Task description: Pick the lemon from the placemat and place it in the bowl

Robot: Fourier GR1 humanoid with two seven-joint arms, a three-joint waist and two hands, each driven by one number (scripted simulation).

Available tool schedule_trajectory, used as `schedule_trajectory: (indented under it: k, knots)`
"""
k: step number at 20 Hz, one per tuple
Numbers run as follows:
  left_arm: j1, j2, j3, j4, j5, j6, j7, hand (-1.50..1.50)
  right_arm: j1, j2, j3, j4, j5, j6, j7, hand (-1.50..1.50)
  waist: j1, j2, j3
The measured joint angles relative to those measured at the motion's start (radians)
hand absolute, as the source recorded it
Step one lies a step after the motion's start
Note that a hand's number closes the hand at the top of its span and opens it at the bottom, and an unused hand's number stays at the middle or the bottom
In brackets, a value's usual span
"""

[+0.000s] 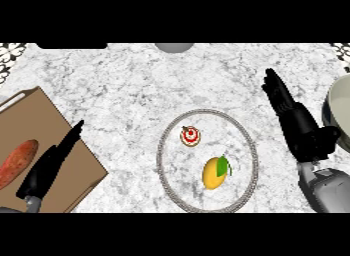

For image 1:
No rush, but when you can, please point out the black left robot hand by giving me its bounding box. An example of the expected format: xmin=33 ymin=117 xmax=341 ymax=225
xmin=14 ymin=119 xmax=85 ymax=201

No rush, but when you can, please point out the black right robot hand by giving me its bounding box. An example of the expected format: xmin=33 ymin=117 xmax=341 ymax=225
xmin=259 ymin=68 xmax=342 ymax=164

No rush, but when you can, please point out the pale grey bowl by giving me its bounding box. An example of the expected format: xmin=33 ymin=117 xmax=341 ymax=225
xmin=321 ymin=73 xmax=350 ymax=159

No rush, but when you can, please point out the round clear placemat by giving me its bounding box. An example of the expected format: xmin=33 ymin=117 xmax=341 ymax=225
xmin=155 ymin=108 xmax=259 ymax=214

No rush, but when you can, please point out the yellow lemon with green leaf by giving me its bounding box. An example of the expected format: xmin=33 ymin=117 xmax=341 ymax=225
xmin=202 ymin=154 xmax=234 ymax=191

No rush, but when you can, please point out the brown wooden cutting board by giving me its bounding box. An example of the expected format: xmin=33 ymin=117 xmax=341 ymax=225
xmin=0 ymin=85 xmax=110 ymax=214

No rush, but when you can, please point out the orange sweet potato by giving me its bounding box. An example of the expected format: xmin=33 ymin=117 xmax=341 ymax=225
xmin=0 ymin=139 xmax=39 ymax=191

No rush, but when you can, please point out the red and white cupcake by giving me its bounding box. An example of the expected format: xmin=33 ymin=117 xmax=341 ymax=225
xmin=178 ymin=125 xmax=203 ymax=148

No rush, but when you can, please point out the grey round object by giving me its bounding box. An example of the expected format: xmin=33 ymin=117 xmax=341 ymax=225
xmin=155 ymin=42 xmax=194 ymax=54

